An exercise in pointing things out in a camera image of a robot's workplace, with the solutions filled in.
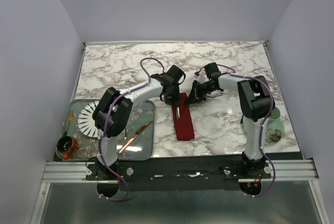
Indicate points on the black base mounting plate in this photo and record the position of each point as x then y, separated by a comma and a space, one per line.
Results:
213, 183

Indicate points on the teal floral serving tray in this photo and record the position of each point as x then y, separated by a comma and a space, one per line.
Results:
134, 143

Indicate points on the rose gold knife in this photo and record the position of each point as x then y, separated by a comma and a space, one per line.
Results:
135, 135

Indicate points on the light green plate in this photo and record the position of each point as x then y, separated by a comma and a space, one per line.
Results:
274, 131

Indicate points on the black and orange cup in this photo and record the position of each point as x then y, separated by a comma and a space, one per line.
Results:
67, 145

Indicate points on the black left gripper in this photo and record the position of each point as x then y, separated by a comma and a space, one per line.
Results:
174, 101

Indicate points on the light green cup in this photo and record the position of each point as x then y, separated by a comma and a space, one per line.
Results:
275, 115

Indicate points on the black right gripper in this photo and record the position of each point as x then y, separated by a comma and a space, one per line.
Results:
195, 95

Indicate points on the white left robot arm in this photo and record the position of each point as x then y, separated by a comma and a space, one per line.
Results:
113, 110

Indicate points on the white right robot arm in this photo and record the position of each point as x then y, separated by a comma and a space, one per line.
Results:
256, 102

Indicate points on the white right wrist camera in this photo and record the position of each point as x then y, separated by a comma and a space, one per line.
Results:
201, 78

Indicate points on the silver table knife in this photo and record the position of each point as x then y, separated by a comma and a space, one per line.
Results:
177, 113

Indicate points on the dark red cloth napkin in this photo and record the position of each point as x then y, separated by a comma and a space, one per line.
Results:
184, 129

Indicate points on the aluminium frame rail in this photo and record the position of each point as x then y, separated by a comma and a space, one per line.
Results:
76, 172

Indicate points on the gold fork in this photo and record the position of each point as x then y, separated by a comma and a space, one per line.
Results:
69, 120

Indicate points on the blue striped white plate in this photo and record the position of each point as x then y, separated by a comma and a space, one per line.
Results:
85, 122

